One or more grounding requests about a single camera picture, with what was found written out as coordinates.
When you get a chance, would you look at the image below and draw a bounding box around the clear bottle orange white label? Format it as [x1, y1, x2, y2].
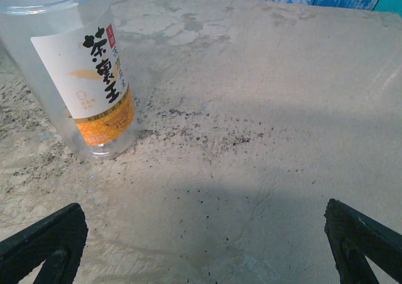
[0, 0, 139, 163]

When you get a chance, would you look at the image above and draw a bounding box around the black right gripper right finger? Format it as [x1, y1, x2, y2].
[323, 198, 402, 284]

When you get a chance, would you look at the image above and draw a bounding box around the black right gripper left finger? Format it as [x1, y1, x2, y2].
[0, 202, 89, 284]

